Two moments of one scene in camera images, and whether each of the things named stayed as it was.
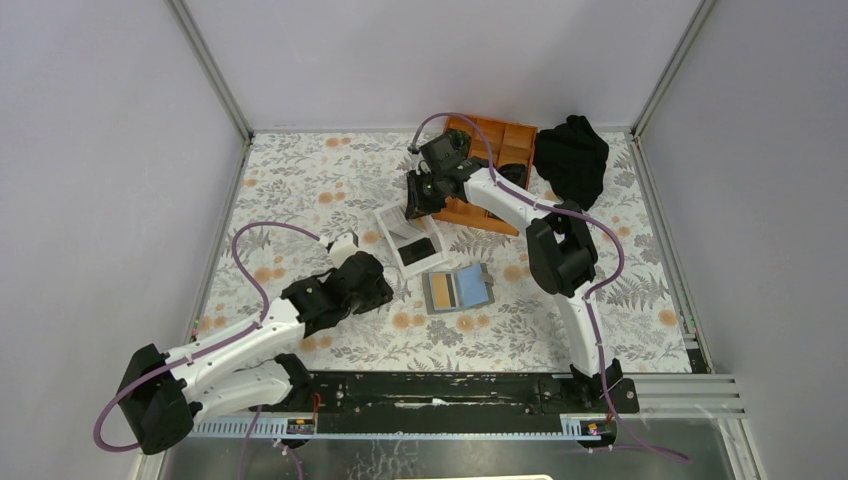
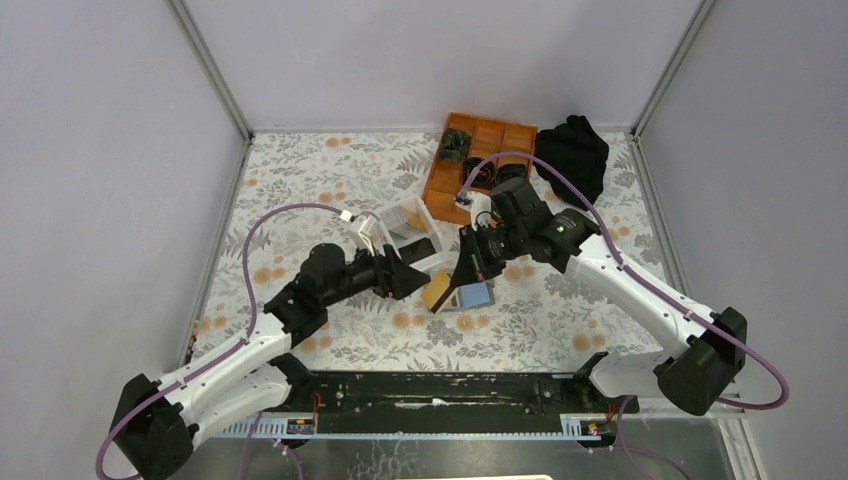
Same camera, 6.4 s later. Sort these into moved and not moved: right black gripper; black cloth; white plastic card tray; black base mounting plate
Moved: right black gripper
Not moved: white plastic card tray; black base mounting plate; black cloth
